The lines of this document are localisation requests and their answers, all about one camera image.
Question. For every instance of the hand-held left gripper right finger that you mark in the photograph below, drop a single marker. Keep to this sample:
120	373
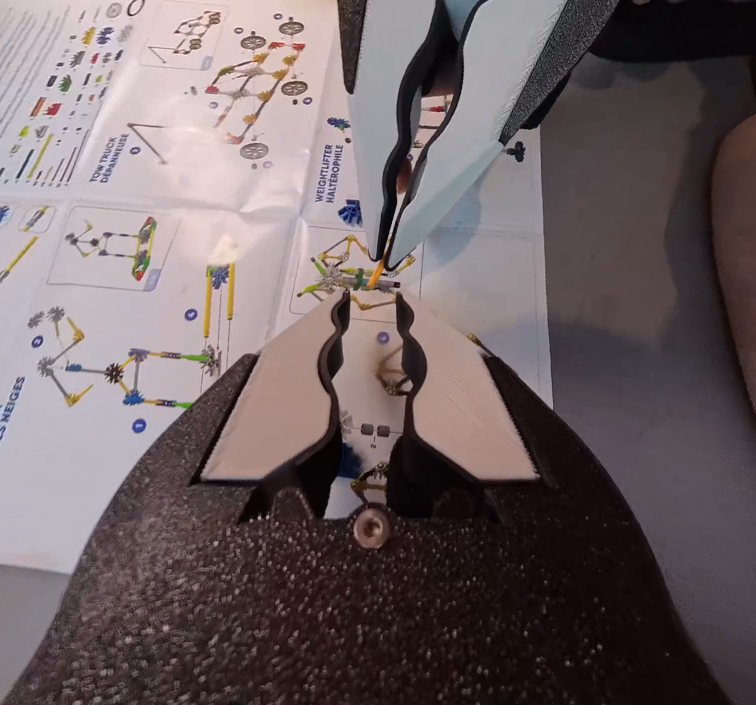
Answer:
473	422

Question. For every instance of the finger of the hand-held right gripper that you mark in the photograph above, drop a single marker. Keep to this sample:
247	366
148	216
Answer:
384	55
502	67

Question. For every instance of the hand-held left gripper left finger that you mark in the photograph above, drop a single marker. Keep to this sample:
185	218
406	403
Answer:
272	422

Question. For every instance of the yellow plastic rod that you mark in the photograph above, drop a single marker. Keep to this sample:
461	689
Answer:
376	273

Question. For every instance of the white instruction sheet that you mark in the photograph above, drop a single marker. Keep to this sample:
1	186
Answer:
118	422

